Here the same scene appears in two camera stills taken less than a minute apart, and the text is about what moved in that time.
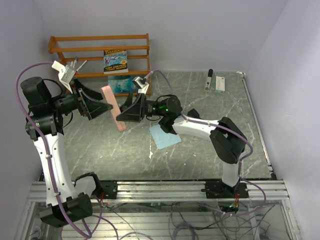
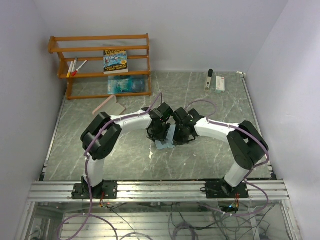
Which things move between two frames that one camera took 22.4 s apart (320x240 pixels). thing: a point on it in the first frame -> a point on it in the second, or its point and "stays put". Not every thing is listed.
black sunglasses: x=193 y=113 stays put
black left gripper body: x=77 y=103 -> x=161 y=134
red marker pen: x=81 y=66 stays put
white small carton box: x=220 y=84 stays put
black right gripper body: x=147 y=107 -> x=180 y=137
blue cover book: x=123 y=84 stays put
